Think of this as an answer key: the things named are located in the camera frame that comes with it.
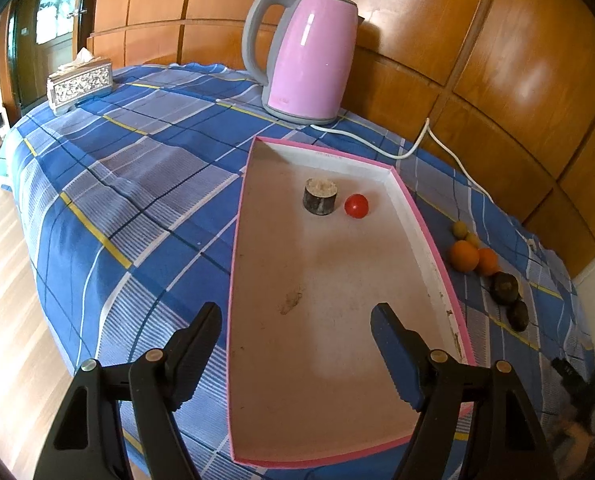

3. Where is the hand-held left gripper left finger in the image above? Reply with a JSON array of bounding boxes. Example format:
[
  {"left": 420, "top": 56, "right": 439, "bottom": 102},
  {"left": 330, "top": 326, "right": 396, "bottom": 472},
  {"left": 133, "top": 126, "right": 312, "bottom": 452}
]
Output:
[{"left": 32, "top": 301, "right": 223, "bottom": 480}]

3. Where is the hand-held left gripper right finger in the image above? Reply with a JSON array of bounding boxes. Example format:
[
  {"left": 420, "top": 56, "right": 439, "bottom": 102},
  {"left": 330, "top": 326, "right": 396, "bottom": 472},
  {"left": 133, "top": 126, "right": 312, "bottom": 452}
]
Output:
[{"left": 370, "top": 302, "right": 561, "bottom": 480}]

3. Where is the pink rimmed tray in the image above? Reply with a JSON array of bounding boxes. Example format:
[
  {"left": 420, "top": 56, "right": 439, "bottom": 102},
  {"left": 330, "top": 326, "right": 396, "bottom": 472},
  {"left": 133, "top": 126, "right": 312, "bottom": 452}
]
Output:
[{"left": 228, "top": 135, "right": 477, "bottom": 470}]

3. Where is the short round wood log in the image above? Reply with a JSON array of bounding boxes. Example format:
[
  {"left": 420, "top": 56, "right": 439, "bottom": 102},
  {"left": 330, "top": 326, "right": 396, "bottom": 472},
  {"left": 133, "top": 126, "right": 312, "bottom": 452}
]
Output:
[{"left": 302, "top": 177, "right": 339, "bottom": 216}]

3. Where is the dark brown round fruit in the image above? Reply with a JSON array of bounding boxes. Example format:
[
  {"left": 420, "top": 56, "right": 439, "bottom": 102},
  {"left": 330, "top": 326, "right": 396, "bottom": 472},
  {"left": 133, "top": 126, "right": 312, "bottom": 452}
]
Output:
[
  {"left": 507, "top": 301, "right": 529, "bottom": 331},
  {"left": 491, "top": 272, "right": 519, "bottom": 306}
]

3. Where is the large orange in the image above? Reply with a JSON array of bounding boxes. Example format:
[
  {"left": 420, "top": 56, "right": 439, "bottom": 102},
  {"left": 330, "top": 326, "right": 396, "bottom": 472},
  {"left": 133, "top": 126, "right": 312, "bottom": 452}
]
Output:
[{"left": 450, "top": 240, "right": 479, "bottom": 272}]

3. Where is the small dark orange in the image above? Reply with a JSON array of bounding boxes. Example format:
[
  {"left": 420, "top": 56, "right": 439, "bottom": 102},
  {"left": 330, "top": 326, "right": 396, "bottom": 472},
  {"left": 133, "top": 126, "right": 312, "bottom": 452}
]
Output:
[{"left": 477, "top": 248, "right": 499, "bottom": 277}]

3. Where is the red tomato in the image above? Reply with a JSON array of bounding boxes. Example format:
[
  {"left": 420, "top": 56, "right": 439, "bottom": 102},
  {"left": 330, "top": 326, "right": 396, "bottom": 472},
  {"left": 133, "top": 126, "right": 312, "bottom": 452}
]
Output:
[{"left": 344, "top": 194, "right": 369, "bottom": 218}]

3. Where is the blue plaid blanket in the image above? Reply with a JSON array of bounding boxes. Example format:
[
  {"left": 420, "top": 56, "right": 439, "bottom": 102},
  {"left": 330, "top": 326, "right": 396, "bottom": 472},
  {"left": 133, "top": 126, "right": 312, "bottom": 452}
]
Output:
[{"left": 2, "top": 62, "right": 595, "bottom": 480}]

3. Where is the carved tissue box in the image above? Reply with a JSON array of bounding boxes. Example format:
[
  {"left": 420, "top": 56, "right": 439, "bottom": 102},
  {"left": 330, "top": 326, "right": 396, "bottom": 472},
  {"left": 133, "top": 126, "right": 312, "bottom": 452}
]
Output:
[{"left": 46, "top": 47, "right": 114, "bottom": 113}]

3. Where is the pink electric kettle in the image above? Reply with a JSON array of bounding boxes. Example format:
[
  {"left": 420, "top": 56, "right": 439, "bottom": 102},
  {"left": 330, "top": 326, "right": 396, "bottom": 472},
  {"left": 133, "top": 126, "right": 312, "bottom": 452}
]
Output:
[{"left": 242, "top": 0, "right": 363, "bottom": 126}]

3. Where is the wooden glass door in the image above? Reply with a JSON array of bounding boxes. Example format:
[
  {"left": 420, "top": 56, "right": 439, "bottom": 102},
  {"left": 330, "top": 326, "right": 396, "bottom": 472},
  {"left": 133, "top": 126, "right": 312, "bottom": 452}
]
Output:
[{"left": 5, "top": 0, "right": 98, "bottom": 116}]

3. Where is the white power cable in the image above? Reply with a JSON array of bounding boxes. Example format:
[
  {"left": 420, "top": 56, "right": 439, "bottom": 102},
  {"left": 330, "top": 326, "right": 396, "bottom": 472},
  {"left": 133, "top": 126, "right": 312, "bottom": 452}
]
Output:
[{"left": 307, "top": 117, "right": 538, "bottom": 252}]

